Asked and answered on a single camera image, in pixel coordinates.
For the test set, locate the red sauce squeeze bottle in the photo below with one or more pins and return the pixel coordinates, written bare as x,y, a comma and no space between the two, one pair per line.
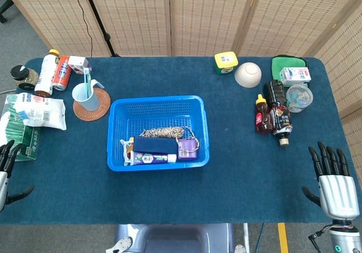
263,120

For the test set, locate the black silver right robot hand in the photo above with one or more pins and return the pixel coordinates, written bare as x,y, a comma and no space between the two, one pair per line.
338,193

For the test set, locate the red drink can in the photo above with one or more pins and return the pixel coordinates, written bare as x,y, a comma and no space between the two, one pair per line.
62,74

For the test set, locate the round woven brown coaster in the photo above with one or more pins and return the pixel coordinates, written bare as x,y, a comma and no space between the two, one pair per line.
103,106

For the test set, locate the green folded cloth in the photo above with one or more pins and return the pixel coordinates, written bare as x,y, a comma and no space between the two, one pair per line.
278,66

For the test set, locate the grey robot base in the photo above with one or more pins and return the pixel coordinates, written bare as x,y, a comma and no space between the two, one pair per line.
175,239

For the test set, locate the blue plastic basket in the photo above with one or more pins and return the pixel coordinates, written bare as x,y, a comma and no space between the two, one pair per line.
158,111

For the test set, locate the small purple box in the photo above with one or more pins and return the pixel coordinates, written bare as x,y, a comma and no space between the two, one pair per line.
186,149

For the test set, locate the dark drink bottle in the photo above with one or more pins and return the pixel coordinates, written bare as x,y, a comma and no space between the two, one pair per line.
278,108

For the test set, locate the clear plastic lidded cup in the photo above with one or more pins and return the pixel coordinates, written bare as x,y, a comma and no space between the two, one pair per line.
299,98

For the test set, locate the dark blue case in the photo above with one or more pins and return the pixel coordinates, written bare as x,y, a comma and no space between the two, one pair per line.
155,145

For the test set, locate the black stand pole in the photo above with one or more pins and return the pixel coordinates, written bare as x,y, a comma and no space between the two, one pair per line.
97,18

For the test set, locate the purple toothpaste box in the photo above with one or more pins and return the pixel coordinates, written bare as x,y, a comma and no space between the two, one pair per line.
150,158

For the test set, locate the white blue milk carton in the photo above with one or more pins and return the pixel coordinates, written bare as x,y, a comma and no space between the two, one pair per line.
295,76

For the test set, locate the white bottle yellow cap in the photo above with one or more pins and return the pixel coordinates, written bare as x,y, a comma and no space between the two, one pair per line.
46,72

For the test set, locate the black furniture piece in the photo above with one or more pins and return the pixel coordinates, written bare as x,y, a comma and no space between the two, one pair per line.
4,6

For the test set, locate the white plastic bag pack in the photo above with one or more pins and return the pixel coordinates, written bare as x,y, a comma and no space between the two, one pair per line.
42,111

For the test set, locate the yellow green lidded container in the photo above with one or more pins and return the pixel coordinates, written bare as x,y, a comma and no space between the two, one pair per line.
225,62

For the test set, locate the glass jar black lid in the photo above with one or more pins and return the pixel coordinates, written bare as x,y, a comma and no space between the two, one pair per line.
24,76

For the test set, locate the white burger sauce packet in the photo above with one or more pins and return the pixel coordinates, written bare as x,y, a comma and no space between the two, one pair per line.
127,151

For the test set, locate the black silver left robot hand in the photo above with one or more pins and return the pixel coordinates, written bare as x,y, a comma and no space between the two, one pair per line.
3,185

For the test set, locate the beige bowl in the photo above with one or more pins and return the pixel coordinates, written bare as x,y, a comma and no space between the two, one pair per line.
248,74

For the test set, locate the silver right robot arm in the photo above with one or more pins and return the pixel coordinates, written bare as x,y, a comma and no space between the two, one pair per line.
346,240

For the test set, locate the blue felt table cover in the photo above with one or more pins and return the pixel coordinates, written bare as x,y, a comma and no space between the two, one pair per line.
226,179

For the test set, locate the light blue toothbrush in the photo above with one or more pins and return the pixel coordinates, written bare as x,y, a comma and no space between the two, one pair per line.
87,79

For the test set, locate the yellow floor tape strip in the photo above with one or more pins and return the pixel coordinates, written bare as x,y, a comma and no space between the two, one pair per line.
282,239

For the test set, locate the green white tissue pack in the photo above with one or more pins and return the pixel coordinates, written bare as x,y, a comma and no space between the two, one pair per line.
17,139

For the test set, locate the small white purple carton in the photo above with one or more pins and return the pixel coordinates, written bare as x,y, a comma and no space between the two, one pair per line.
79,63

